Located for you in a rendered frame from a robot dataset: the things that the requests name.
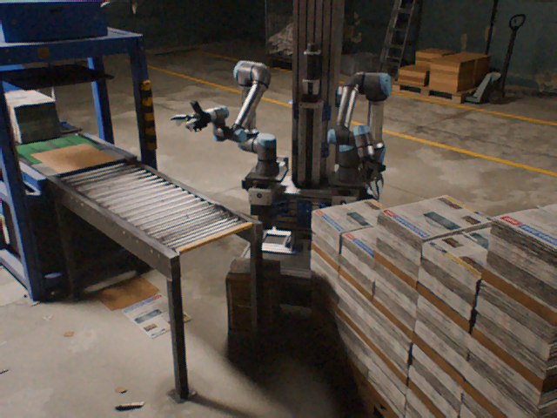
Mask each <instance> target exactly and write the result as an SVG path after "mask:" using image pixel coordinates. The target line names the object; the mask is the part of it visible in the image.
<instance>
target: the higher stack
mask: <svg viewBox="0 0 557 418"><path fill-rule="evenodd" d="M537 208H540V209H537ZM491 223H492V225H491V229H490V235H491V236H490V238H489V247H488V248H489V249H488V250H487V251H488V254H487V263H486V264H484V268H485V269H487V270H489V271H490V272H493V274H495V275H496V276H498V277H500V278H502V279H503V280H504V281H505V282H507V283H508V284H510V285H513V286H514V287H516V288H519V290H520V291H522V292H523V293H525V294H527V295H529V297H531V298H533V299H534V300H537V301H539V302H540V303H541V304H542V305H544V306H545V307H549V308H550V310H553V311H554V312H556V313H557V203H556V204H552V205H551V206H545V207H543V208H542V207H539V206H536V207H535V209H529V210H524V211H518V212H510V213H505V215H500V216H498V217H493V218H492V222H491ZM477 301H478V302H477V307H476V310H477V316H476V323H475V324H474V325H475V328H477V329H479V331H480V332H482V333H483V334H484V335H486V336H487V338H488V339H489V340H492V341H493V342H494V343H496V345H498V346H499V347H501V348H502V349H504V350H505V352H507V353H508V354H510V355H512V356H513V358H514V359H516V360H517V361H518V362H519V363H521V364H522V365H523V366H526V367H527V369H528V370H531V371H532V372H533V373H534V374H536V375H537V376H539V377H540V378H541V379H542V380H543V381H544V380H547V379H550V378H554V377H556V376H557V327H555V326H553V324H552V323H549V322H548V321H546V320H543V318H542V317H540V316H539V315H537V314H536V313H534V312H533V311H531V310H530V309H527V308H526V307H524V305H521V304H520V303H519V302H517V301H515V300H513V298H511V297H509V296H507V295H506V294H504V293H502V292H501V291H500V290H499V289H497V288H495V287H493V286H492V285H489V284H488V282H486V281H485V280H482V281H481V282H480V291H479V296H478V299H477ZM469 350H470V351H471V353H470V359H469V360H470V361H469V363H468V364H467V365H466V366H467V369H466V377H465V378H466V383H467V384H469V385H470V386H471V387H473V389H475V390H476V391H477V392H478V393H479V394H481V395H482V396H483V397H484V398H485V399H486V401H488V402H490V403H491V404H493V406H494V407H495V408H496V409H498V411H499V412H501V413H502V414H503V415H504V416H505V417H506V418H557V387H555V388H549V389H547V390H544V391H540V390H539V389H537V388H536V387H535V386H534V385H532V384H531V383H529V381H527V380H526V379H524V378H522V376H521V375H520V374H517V373H516V372H515V370H513V369H511V368H510V367H509V366H508V365H507V364H506V363H505V362H504V361H501V360H500V358H499V357H497V356H496V355H494V354H492V352H491V351H490V350H488V349H486V348H485V346H484V345H481V344H480V343H479V342H478V341H476V340H475V339H474V338H472V339H471V342H470V348H469ZM462 398H463V400H462V404H461V407H460V408H461V410H460V418H493V417H492V416H491V415H490V414H489V413H488V412H487V411H486V410H485V409H483V408H482V406H481V405H480V404H478V403H477V402H476V401H475V400H474V399H472V398H471V397H470V395H469V394H468V393H466V392H465V391H464V393H463V396H462Z"/></svg>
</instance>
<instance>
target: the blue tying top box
mask: <svg viewBox="0 0 557 418"><path fill-rule="evenodd" d="M103 3H104V0H16V1H14V0H2V1H0V40H1V41H3V42H4V43H11V42H21V41H31V40H38V41H41V39H42V40H51V39H61V38H70V37H90V36H92V37H98V36H108V27H107V19H105V9H104V7H103V8H102V9H99V8H98V7H99V6H100V4H103Z"/></svg>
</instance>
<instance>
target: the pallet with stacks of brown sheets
mask: <svg viewBox="0 0 557 418"><path fill-rule="evenodd" d="M490 60H491V55H486V54H479V53H475V54H472V52H471V53H465V52H461V53H456V52H455V51H443V50H436V49H425V50H420V51H417V52H415V65H414V64H411V65H407V66H403V68H398V69H399V74H398V80H397V81H393V83H392V91H397V92H402V93H407V94H412V95H417V96H421V97H426V98H430V99H435V100H439V101H445V102H448V103H454V104H459V105H461V104H464V99H465V96H468V94H471V96H473V95H474V93H475V92H476V91H477V89H479V87H480V84H481V83H482V81H483V79H485V77H486V75H487V74H488V65H489V64H490ZM404 86H405V88H407V87H414V88H419V89H420V93H418V92H413V91H404ZM433 91H437V92H443V93H448V94H452V99H450V98H442V97H437V96H433Z"/></svg>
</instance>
